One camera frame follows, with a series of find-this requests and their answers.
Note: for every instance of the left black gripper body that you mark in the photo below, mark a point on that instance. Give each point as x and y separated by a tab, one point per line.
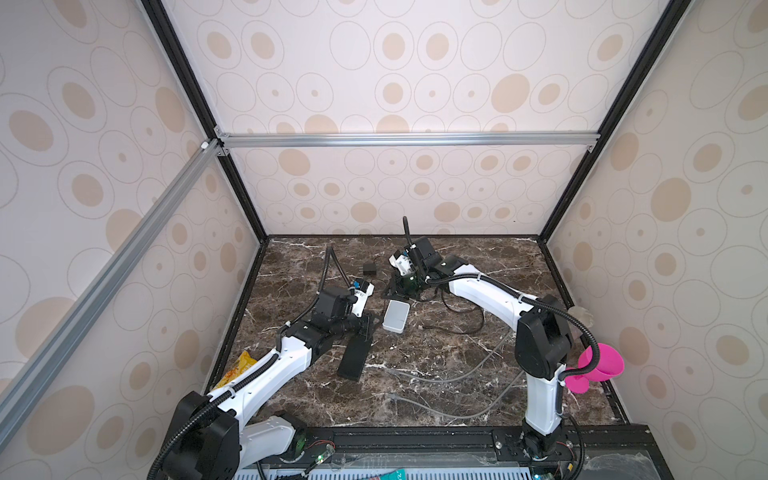
348	324

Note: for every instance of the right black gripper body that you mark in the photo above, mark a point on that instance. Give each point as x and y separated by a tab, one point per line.
407	286

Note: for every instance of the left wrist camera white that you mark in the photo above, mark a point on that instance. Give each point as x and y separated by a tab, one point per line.
362	290

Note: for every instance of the yellow snack bag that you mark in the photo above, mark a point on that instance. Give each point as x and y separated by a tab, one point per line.
244	362

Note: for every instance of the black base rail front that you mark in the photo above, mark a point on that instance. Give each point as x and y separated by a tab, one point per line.
587	452

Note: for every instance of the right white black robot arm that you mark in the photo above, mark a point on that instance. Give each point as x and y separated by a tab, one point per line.
551	345

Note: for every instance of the horizontal aluminium rail back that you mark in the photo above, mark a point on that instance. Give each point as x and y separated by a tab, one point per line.
228	141

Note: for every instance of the white network switch box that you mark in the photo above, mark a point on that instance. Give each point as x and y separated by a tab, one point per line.
395	316

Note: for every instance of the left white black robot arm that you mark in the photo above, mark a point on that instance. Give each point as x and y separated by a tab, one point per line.
211	436

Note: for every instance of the diagonal aluminium rail left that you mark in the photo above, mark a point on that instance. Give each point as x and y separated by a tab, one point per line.
35	377

